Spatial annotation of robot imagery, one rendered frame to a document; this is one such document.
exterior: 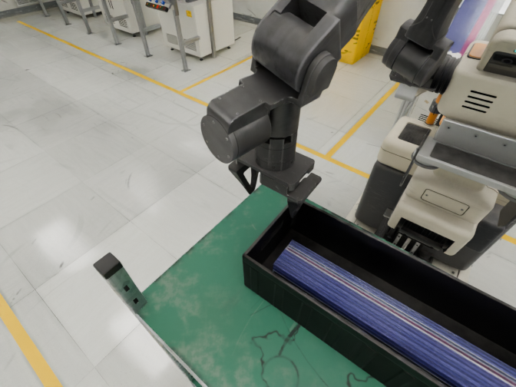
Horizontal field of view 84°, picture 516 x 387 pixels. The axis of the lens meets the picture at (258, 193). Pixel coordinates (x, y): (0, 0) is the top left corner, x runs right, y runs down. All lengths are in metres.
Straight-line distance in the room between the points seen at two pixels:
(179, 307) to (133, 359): 1.05
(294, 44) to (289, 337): 0.45
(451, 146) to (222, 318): 0.69
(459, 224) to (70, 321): 1.75
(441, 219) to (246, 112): 0.83
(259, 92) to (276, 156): 0.10
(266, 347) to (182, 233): 1.41
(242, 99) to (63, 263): 1.84
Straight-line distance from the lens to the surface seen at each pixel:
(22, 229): 2.39
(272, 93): 0.32
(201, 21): 3.99
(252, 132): 0.31
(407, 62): 0.73
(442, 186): 1.00
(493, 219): 1.21
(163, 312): 0.60
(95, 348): 1.72
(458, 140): 0.88
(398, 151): 1.27
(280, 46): 0.31
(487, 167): 0.87
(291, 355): 0.55
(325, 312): 0.47
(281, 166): 0.39
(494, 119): 0.88
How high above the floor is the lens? 1.48
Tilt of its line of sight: 46 degrees down
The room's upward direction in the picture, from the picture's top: straight up
